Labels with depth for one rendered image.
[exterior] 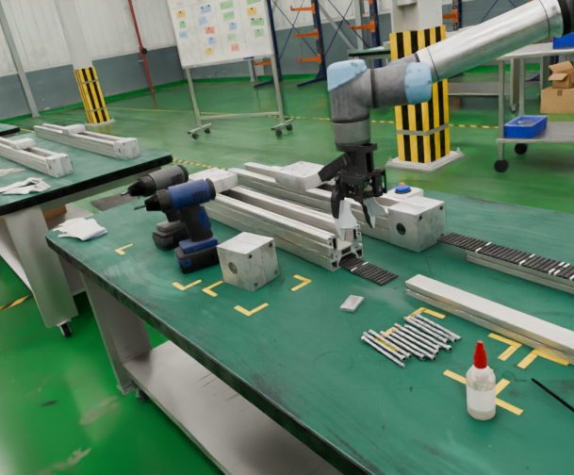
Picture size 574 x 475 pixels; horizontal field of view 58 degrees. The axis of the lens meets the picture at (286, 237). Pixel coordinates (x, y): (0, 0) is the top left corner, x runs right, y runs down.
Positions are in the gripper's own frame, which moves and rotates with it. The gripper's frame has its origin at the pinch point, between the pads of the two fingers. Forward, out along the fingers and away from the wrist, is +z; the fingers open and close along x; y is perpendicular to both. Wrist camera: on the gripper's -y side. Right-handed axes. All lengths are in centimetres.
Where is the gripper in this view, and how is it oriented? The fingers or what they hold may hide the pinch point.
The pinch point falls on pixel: (355, 229)
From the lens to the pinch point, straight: 115.1
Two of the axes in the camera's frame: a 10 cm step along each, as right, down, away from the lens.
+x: 8.1, -3.3, 4.9
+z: 1.5, 9.1, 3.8
